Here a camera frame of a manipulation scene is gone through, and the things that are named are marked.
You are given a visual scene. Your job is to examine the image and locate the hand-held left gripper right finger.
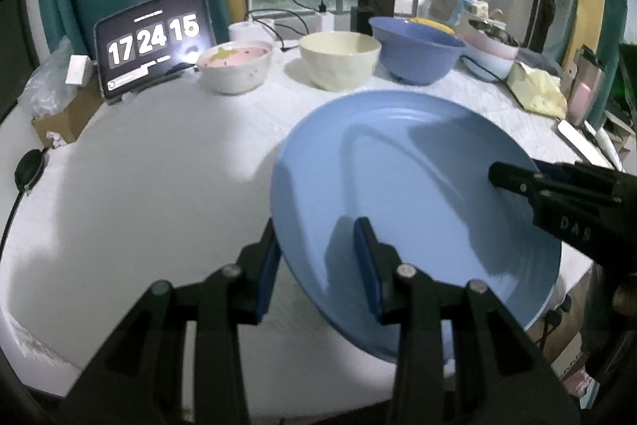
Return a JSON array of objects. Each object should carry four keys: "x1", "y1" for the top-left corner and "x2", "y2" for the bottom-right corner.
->
[{"x1": 352, "y1": 216, "x2": 580, "y2": 425}]

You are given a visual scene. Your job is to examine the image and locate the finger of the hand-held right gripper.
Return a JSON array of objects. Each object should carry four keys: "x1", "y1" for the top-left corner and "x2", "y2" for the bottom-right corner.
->
[{"x1": 488, "y1": 161, "x2": 548, "y2": 208}]

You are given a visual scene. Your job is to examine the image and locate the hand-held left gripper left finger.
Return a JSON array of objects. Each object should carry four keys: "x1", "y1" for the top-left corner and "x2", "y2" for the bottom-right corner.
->
[{"x1": 55, "y1": 217, "x2": 282, "y2": 425}]

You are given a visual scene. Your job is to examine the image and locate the blue plate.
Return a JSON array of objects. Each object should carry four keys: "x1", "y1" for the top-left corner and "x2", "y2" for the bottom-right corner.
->
[{"x1": 270, "y1": 90, "x2": 563, "y2": 363}]

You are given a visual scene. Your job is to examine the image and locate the cream bowl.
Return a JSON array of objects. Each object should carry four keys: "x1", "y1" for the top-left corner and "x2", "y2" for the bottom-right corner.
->
[{"x1": 299, "y1": 31, "x2": 382, "y2": 91}]

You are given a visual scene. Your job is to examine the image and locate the person's right hand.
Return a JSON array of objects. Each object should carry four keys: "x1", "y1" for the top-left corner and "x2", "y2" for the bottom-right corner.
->
[{"x1": 613, "y1": 286, "x2": 637, "y2": 319}]

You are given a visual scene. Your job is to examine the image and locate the white remote control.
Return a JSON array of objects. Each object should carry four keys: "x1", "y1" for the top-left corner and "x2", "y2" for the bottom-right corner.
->
[{"x1": 557, "y1": 119, "x2": 613, "y2": 167}]

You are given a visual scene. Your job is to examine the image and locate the pale yellow cloth pack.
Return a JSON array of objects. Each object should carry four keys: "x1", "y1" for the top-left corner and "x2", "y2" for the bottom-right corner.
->
[{"x1": 506, "y1": 61, "x2": 568, "y2": 119}]

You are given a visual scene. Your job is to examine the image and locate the light blue plastic bowl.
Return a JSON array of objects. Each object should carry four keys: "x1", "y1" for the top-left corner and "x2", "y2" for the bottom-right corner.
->
[{"x1": 463, "y1": 47, "x2": 516, "y2": 82}]

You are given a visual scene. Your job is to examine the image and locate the pink and silver tumbler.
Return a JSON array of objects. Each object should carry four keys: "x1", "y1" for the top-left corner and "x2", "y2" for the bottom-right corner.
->
[{"x1": 567, "y1": 47, "x2": 608, "y2": 127}]

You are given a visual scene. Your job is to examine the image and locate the metal bowl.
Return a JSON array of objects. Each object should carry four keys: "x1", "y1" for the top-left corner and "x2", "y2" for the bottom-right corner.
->
[{"x1": 468, "y1": 18, "x2": 518, "y2": 47}]

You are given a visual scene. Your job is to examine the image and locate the yellow packet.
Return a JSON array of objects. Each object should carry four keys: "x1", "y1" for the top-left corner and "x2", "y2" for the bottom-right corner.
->
[{"x1": 410, "y1": 18, "x2": 456, "y2": 35}]

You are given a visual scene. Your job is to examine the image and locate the blue and white carton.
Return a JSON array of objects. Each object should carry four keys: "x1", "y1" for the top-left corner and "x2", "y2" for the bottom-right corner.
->
[{"x1": 455, "y1": 0, "x2": 491, "y2": 25}]

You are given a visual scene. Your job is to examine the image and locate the narrow teal curtain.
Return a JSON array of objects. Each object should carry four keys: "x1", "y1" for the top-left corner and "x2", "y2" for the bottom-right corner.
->
[{"x1": 594, "y1": 0, "x2": 628, "y2": 72}]

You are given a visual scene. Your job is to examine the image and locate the pink strawberry print bowl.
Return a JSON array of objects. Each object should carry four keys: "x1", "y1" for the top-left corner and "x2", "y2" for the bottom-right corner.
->
[{"x1": 195, "y1": 41, "x2": 274, "y2": 94}]

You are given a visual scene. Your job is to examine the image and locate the black power adapter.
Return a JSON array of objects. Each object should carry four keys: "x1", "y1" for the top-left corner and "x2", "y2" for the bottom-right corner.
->
[{"x1": 350, "y1": 5, "x2": 374, "y2": 32}]

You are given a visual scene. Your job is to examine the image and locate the white toilet paper roll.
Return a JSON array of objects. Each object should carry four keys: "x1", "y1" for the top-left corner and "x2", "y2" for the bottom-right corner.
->
[{"x1": 228, "y1": 21, "x2": 274, "y2": 43}]

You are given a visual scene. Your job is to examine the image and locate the cardboard box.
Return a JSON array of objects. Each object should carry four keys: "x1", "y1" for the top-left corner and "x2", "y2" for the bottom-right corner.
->
[{"x1": 31, "y1": 76, "x2": 107, "y2": 144}]

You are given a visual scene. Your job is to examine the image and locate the black round disc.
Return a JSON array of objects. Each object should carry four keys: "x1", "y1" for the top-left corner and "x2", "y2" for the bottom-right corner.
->
[{"x1": 14, "y1": 149, "x2": 45, "y2": 194}]

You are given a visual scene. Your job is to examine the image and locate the tablet with clock display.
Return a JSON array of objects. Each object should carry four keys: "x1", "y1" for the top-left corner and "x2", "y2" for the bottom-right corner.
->
[{"x1": 94, "y1": 0, "x2": 216, "y2": 100}]

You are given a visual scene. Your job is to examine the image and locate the small white box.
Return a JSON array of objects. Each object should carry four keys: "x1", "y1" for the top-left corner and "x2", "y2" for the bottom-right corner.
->
[{"x1": 65, "y1": 55, "x2": 94, "y2": 86}]

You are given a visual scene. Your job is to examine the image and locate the clear plastic bag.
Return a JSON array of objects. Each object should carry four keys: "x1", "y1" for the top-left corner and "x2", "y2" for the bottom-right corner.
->
[{"x1": 22, "y1": 37, "x2": 75, "y2": 107}]

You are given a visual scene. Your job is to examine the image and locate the thin black disc cable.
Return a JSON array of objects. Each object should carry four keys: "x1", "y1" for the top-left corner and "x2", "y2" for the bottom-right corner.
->
[{"x1": 0, "y1": 190, "x2": 25, "y2": 259}]

